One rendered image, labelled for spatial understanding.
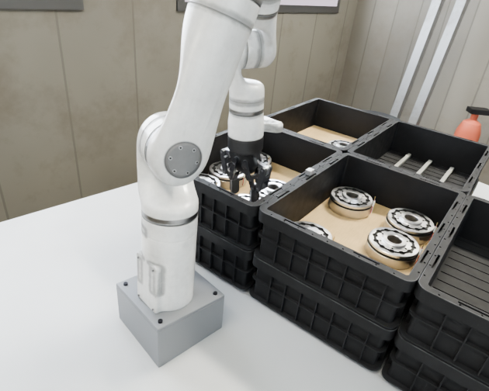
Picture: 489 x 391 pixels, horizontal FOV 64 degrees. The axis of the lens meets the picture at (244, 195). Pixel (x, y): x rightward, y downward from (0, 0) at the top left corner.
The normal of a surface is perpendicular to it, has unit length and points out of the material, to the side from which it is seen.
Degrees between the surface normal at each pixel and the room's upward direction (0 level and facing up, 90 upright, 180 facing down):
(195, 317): 90
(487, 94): 90
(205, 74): 82
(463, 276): 0
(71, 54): 90
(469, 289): 0
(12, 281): 0
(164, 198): 16
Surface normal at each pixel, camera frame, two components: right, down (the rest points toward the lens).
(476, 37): -0.73, 0.29
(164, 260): 0.03, 0.44
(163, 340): 0.68, 0.42
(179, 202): 0.25, -0.73
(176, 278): 0.44, 0.43
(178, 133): 0.24, 0.32
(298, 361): 0.09, -0.86
